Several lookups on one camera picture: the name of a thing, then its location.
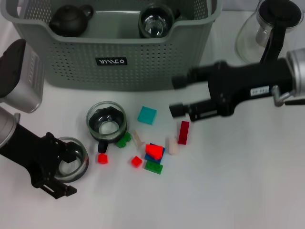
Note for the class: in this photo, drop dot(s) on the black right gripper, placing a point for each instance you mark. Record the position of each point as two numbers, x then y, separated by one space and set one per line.
243 83

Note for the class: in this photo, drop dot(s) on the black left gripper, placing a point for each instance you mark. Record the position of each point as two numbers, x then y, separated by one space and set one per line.
35 157

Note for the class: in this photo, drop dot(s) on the grey-green perforated storage bin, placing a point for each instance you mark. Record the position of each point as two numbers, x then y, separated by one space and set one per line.
155 62

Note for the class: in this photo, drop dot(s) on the dark red long brick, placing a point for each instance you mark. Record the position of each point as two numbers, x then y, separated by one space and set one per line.
183 133

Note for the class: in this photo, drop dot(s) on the small red building brick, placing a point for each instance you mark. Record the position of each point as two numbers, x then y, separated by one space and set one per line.
103 159
136 162

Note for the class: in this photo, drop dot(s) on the teal square building brick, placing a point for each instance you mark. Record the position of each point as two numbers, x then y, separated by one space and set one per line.
147 115

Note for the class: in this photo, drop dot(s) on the pale pink building brick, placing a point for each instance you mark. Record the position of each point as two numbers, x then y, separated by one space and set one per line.
172 146

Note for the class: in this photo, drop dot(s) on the green notched building brick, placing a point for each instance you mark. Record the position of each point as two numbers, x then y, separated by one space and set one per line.
123 142

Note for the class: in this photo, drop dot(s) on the red sloped building brick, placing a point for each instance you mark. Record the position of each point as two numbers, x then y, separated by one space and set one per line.
154 150

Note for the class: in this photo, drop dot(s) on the translucent white building brick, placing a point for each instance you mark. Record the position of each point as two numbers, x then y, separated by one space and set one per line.
138 140

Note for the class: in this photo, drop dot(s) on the blue building brick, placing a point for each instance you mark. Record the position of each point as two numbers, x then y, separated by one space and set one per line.
148 158

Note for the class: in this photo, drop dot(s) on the green flat building brick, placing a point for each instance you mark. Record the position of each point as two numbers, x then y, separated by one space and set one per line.
153 167

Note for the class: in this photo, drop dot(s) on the black clay teapot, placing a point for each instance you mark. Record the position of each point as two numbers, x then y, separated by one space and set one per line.
69 21

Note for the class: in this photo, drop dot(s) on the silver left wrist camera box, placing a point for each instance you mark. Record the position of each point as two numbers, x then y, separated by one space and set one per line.
23 81

